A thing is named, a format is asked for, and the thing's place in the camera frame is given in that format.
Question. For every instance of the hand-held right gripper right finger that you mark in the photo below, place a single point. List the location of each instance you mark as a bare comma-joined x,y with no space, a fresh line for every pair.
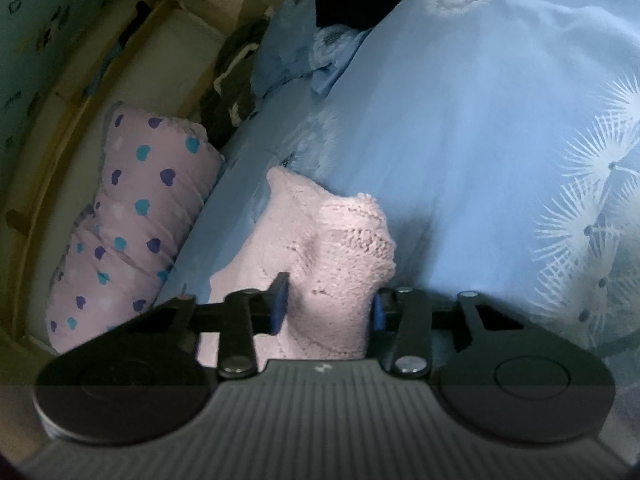
378,315

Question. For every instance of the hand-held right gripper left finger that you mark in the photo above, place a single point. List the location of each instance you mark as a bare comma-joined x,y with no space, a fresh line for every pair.
277,307

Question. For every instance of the pink knit sweater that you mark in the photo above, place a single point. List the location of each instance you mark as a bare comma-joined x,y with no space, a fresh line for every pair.
330,255

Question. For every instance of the pink heart-print pillow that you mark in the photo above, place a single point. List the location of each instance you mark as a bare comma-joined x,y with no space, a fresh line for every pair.
135,230

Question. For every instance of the blue floral bed sheet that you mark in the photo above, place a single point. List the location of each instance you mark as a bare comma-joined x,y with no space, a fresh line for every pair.
450,135

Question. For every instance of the camouflage cloth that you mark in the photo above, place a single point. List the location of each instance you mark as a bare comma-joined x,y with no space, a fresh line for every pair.
240,85

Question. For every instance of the blue floral pillowcase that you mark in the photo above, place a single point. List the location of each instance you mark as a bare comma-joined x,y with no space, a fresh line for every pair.
295,55

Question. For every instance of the wooden bed frame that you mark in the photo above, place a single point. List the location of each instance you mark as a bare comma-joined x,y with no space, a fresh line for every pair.
65,125

